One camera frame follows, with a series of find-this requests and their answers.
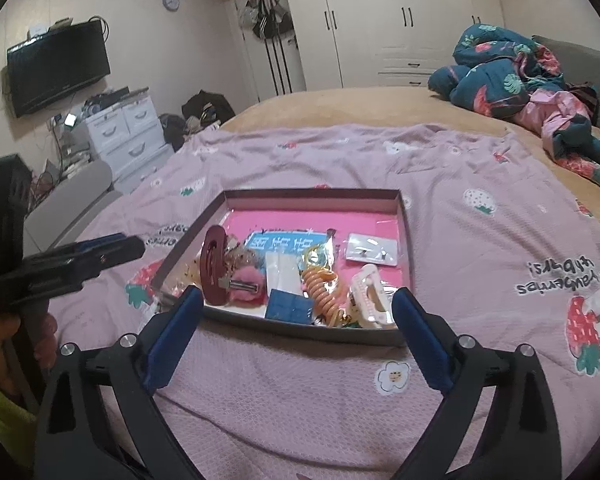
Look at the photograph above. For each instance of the purple strawberry print blanket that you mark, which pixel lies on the purple strawberry print blanket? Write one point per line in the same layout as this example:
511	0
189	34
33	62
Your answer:
499	248

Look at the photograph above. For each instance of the black bag on floor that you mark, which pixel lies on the black bag on floor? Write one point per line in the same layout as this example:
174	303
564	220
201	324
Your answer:
208	107

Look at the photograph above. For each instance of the maroon large hair clip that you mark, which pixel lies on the maroon large hair clip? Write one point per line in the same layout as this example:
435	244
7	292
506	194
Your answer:
212	266

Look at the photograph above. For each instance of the round wall clock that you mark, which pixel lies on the round wall clock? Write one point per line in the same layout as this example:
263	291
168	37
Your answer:
171	5

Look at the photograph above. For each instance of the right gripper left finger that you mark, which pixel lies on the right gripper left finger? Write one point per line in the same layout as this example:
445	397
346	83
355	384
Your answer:
74	439

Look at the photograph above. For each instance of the person's left hand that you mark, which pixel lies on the person's left hand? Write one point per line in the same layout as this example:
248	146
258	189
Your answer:
44	352

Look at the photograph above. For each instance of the hanging bags on door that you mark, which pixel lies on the hanging bags on door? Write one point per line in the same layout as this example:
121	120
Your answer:
267	19

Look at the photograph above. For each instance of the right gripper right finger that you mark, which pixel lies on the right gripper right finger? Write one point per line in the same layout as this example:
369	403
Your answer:
520	438

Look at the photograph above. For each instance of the yellow rings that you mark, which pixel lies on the yellow rings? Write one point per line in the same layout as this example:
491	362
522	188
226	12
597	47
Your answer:
317	254

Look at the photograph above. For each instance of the dark shallow tray box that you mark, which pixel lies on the dark shallow tray box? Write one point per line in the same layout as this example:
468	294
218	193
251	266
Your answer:
169	283

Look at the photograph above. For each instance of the cream white hair claw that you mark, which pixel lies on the cream white hair claw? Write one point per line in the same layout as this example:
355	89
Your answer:
370	305

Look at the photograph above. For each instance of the pink pompom hair clip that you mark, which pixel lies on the pink pompom hair clip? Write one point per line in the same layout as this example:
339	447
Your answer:
244	286

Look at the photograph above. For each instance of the wall mounted black television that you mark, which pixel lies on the wall mounted black television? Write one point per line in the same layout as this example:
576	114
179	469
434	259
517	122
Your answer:
49	67

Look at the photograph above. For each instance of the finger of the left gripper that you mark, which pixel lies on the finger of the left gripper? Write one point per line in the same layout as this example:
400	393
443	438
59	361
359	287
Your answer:
73	272
106	248

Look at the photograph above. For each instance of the blue plastic small case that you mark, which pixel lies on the blue plastic small case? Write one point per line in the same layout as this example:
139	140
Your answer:
289	308

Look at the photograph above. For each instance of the pink book in tray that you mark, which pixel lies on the pink book in tray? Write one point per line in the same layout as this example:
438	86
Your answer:
319	240

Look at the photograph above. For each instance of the teal floral crumpled quilt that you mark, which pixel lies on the teal floral crumpled quilt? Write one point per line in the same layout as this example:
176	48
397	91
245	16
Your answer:
500	74

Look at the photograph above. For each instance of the white built-in wardrobe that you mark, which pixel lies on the white built-in wardrobe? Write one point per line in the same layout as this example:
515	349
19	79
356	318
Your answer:
360	43

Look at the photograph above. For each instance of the earrings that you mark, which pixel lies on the earrings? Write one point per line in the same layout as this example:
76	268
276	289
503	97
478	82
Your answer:
372	249

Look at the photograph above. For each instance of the white packet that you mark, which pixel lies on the white packet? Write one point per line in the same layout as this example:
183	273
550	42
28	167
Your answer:
282	273

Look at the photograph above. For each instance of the white drawer cabinet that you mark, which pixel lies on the white drawer cabinet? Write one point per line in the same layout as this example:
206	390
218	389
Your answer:
129	137

